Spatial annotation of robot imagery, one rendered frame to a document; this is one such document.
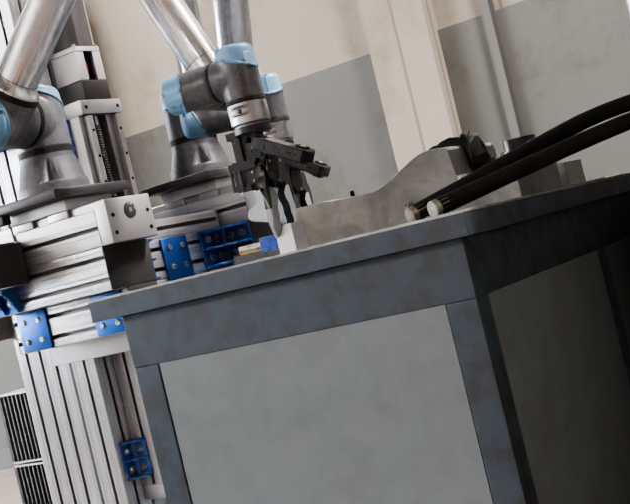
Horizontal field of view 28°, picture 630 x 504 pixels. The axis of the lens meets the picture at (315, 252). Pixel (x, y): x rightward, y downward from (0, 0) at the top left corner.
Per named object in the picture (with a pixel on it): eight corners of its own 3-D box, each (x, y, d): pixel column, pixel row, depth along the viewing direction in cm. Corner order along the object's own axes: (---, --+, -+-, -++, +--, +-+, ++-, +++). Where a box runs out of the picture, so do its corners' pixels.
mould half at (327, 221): (300, 251, 263) (285, 189, 263) (355, 239, 285) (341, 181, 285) (522, 197, 238) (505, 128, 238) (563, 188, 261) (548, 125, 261)
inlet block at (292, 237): (237, 266, 235) (230, 238, 235) (250, 263, 239) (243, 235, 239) (297, 251, 229) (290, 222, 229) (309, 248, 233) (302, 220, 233)
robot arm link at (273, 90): (275, 76, 283) (282, 68, 275) (286, 123, 283) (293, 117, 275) (241, 83, 281) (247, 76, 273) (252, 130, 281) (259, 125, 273)
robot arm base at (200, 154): (159, 186, 305) (150, 146, 305) (198, 180, 318) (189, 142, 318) (206, 171, 296) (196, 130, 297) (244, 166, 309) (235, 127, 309)
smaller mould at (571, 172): (498, 205, 331) (492, 179, 331) (517, 201, 345) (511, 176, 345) (570, 188, 322) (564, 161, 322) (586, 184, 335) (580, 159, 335)
